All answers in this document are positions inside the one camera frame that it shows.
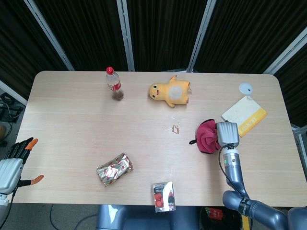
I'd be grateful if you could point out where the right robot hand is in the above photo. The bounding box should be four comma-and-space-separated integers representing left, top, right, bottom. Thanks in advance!
216, 121, 240, 148

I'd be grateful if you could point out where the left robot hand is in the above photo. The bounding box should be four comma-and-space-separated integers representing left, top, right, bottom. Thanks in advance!
0, 137, 45, 195

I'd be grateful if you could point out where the pink cloth black trim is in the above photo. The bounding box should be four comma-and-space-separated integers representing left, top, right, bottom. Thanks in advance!
189, 119, 222, 154

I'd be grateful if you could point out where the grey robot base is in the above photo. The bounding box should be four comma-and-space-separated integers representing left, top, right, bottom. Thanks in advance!
95, 204, 200, 230

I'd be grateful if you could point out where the yellow plush duck toy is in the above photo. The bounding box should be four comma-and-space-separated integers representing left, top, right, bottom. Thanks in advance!
148, 75, 192, 108

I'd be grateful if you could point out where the white yellow book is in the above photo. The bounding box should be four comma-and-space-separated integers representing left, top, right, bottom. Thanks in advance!
221, 95, 268, 138

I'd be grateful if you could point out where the white round lid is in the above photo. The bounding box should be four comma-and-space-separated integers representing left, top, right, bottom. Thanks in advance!
238, 82, 254, 94

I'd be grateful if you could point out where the grey metal rack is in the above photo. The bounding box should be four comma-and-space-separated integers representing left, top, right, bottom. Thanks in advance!
290, 123, 307, 173

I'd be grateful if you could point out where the black waste bin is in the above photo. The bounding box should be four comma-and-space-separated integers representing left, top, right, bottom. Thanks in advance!
200, 206, 243, 230

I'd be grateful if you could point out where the silver foil snack bag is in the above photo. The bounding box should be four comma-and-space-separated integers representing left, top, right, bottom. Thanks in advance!
96, 152, 134, 187

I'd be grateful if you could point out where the cola bottle red cap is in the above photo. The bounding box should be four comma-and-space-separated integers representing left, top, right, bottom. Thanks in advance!
106, 67, 125, 101

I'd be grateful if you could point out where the tangled cables power strip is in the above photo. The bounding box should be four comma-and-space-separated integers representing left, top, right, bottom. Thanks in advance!
0, 92, 25, 125

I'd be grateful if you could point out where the white partition post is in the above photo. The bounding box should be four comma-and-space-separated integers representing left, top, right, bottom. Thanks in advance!
23, 0, 75, 71
0, 80, 28, 106
187, 0, 218, 73
263, 30, 307, 74
116, 0, 135, 72

